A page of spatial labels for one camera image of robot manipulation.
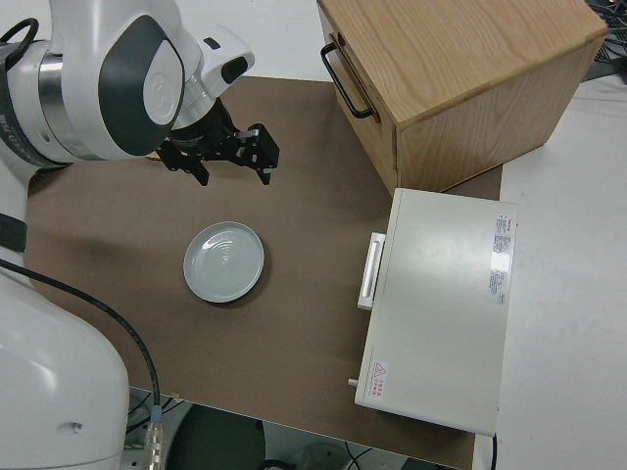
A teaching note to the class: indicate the black round base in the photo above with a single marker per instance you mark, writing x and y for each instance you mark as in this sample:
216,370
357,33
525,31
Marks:
215,440

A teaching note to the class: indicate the brown table mat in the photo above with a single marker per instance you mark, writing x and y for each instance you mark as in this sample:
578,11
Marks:
294,318

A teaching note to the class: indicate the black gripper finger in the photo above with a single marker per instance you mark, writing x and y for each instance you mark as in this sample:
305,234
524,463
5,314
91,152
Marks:
200,173
264,174

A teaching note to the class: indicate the white toaster oven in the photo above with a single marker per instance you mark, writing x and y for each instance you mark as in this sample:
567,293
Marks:
441,318

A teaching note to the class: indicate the wooden drawer cabinet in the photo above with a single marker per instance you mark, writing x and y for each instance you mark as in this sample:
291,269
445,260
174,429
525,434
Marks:
465,73

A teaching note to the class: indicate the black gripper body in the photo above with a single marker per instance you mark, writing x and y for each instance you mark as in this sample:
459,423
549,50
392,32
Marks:
245,148

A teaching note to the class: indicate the gray round plate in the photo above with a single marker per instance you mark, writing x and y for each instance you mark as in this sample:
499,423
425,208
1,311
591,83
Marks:
224,262

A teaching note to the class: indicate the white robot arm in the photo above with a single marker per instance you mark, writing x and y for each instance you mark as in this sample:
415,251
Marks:
73,73

